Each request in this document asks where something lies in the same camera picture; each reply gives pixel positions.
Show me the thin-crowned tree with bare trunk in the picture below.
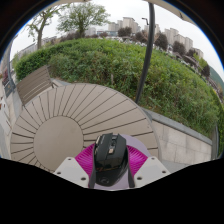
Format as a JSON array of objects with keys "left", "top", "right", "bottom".
[{"left": 25, "top": 3, "right": 64, "bottom": 50}]

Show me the grey slatted outdoor chair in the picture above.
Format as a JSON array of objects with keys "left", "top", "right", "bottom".
[{"left": 15, "top": 64, "right": 56, "bottom": 106}]

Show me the bushy green tree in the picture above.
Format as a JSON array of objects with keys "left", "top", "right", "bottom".
[{"left": 56, "top": 1, "right": 111, "bottom": 39}]

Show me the group of apartment buildings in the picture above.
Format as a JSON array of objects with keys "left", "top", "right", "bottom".
[{"left": 84, "top": 16, "right": 205, "bottom": 61}]

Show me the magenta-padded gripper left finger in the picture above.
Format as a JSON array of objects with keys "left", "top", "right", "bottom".
[{"left": 53, "top": 143, "right": 98, "bottom": 190}]

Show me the green hedge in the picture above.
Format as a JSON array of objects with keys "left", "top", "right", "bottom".
[{"left": 13, "top": 37, "right": 224, "bottom": 158}]

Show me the black curved umbrella pole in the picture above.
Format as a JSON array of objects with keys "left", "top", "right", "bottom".
[{"left": 134, "top": 2, "right": 156, "bottom": 105}]

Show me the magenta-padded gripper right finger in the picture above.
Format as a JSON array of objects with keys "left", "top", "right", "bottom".
[{"left": 124, "top": 144, "right": 172, "bottom": 189}]

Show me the black computer mouse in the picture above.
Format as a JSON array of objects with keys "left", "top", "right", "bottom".
[{"left": 90, "top": 133, "right": 130, "bottom": 188}]

